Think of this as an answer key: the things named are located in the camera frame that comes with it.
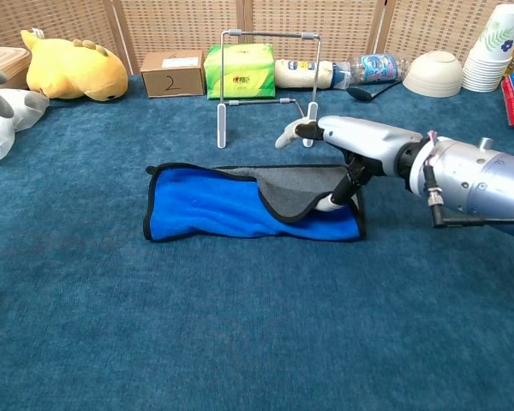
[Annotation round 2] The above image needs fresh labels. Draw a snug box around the black ladle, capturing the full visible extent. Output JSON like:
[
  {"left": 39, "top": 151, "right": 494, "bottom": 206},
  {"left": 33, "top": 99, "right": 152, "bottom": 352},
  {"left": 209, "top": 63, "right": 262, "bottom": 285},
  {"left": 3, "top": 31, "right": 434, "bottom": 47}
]
[{"left": 346, "top": 80, "right": 406, "bottom": 104}]

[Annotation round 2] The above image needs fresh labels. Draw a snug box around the white plastic bag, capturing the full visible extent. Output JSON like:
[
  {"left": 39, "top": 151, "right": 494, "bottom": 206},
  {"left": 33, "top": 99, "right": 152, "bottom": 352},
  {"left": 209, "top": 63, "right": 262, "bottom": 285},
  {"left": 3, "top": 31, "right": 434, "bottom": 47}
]
[{"left": 0, "top": 88, "right": 51, "bottom": 164}]

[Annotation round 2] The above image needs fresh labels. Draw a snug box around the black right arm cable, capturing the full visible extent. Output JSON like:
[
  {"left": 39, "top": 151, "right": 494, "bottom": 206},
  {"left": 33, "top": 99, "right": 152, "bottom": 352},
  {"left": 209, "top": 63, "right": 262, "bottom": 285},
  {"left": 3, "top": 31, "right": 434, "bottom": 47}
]
[{"left": 422, "top": 164, "right": 514, "bottom": 230}]

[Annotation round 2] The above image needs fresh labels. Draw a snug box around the clear plastic water bottle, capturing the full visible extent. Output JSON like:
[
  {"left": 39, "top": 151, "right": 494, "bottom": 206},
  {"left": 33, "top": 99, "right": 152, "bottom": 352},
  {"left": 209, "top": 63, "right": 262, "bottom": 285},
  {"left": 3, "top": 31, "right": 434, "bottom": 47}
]
[{"left": 333, "top": 52, "right": 412, "bottom": 89}]

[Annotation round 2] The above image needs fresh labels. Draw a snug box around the beige lidded takeout container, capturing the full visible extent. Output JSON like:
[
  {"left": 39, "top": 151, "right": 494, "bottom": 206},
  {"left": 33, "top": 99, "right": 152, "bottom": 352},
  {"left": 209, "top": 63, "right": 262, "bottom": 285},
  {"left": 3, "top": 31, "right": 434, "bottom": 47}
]
[{"left": 0, "top": 45, "right": 32, "bottom": 91}]

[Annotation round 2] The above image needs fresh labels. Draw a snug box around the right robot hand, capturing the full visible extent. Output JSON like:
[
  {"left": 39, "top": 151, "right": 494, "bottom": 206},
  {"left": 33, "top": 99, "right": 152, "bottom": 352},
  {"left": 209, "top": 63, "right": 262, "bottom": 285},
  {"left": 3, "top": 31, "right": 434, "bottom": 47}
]
[{"left": 274, "top": 115, "right": 425, "bottom": 214}]

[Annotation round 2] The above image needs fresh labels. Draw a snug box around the grey and blue towel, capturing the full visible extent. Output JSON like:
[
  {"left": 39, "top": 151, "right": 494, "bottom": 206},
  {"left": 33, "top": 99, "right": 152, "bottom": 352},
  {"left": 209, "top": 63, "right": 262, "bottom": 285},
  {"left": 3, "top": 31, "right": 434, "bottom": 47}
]
[{"left": 142, "top": 161, "right": 367, "bottom": 243}]

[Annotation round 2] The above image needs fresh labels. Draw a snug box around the stack of paper cups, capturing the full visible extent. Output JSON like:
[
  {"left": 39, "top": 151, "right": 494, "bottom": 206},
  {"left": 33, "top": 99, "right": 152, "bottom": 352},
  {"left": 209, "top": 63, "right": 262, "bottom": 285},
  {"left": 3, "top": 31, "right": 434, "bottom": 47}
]
[{"left": 461, "top": 3, "right": 514, "bottom": 93}]

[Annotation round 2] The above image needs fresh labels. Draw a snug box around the metal towel rack stand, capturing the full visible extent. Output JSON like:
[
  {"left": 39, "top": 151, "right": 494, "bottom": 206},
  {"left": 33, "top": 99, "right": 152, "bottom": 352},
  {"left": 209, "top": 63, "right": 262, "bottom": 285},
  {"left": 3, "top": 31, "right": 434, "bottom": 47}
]
[{"left": 216, "top": 28, "right": 322, "bottom": 150}]

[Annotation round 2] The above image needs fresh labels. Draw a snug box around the blue table carpet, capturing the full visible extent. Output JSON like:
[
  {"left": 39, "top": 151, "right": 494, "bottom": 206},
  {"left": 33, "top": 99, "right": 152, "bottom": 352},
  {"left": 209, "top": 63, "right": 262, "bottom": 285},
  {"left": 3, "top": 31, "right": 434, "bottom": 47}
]
[{"left": 0, "top": 74, "right": 514, "bottom": 411}]

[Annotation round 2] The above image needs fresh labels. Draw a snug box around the yellow plush toy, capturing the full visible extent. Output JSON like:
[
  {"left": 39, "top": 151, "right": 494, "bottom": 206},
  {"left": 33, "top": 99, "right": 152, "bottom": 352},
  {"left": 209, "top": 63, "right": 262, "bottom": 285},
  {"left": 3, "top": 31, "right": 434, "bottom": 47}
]
[{"left": 20, "top": 28, "right": 129, "bottom": 103}]

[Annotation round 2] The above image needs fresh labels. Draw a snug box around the green tissue pack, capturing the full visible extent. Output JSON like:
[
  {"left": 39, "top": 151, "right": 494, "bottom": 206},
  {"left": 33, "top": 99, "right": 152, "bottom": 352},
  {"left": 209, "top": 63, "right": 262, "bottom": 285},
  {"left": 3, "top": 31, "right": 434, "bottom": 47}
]
[{"left": 203, "top": 44, "right": 277, "bottom": 101}]

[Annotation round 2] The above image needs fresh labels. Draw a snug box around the beige bowl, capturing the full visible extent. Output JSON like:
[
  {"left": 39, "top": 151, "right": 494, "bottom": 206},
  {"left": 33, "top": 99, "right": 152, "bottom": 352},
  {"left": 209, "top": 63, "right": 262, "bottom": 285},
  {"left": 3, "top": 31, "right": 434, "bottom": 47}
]
[{"left": 402, "top": 50, "right": 463, "bottom": 98}]

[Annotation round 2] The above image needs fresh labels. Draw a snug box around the brown cardboard box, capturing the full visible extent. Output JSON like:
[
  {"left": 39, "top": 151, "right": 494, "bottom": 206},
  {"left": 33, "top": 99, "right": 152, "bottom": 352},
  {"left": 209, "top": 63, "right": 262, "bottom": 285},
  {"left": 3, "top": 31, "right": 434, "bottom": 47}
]
[{"left": 140, "top": 50, "right": 207, "bottom": 99}]

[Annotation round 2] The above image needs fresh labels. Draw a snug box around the wicker folding screen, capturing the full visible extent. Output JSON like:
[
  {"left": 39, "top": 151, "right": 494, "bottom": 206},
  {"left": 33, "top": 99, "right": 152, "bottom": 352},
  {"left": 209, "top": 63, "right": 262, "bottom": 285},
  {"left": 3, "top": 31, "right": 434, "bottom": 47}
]
[{"left": 0, "top": 0, "right": 514, "bottom": 78}]

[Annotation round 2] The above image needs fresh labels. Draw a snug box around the mayonnaise squeeze bottle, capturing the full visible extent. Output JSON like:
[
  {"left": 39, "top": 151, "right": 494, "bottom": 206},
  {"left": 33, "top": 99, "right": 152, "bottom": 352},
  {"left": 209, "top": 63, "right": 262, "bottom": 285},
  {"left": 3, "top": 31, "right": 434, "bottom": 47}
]
[{"left": 274, "top": 59, "right": 342, "bottom": 90}]

